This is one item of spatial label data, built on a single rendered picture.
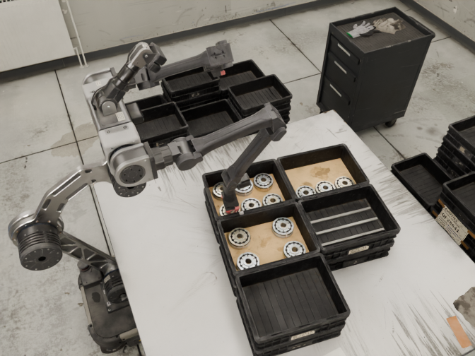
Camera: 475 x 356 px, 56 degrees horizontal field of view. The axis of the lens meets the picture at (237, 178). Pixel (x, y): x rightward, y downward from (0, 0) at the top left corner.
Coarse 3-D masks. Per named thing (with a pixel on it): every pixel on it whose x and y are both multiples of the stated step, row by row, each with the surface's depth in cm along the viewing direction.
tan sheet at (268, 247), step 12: (252, 228) 216; (264, 228) 216; (228, 240) 211; (252, 240) 211; (264, 240) 211; (276, 240) 211; (288, 240) 211; (300, 240) 211; (240, 252) 207; (252, 252) 207; (264, 252) 207; (276, 252) 207
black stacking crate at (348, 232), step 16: (352, 192) 221; (368, 192) 224; (304, 208) 219; (320, 208) 223; (336, 208) 224; (352, 208) 224; (384, 208) 212; (320, 224) 218; (336, 224) 218; (368, 224) 218; (384, 224) 216; (320, 240) 211; (352, 240) 211; (384, 240) 206; (336, 256) 206
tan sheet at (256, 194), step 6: (270, 174) 239; (252, 180) 236; (276, 186) 233; (252, 192) 231; (258, 192) 231; (264, 192) 231; (270, 192) 231; (276, 192) 231; (240, 198) 228; (258, 198) 228; (282, 198) 228; (216, 204) 226; (222, 204) 226; (240, 204) 226; (216, 210) 223; (240, 210) 223
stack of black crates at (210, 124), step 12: (192, 108) 329; (204, 108) 334; (216, 108) 339; (228, 108) 335; (192, 120) 336; (204, 120) 336; (216, 120) 336; (228, 120) 336; (192, 132) 328; (204, 132) 312
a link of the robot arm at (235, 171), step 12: (264, 132) 175; (276, 132) 171; (252, 144) 181; (264, 144) 180; (240, 156) 188; (252, 156) 184; (228, 168) 195; (240, 168) 189; (228, 180) 196; (240, 180) 197
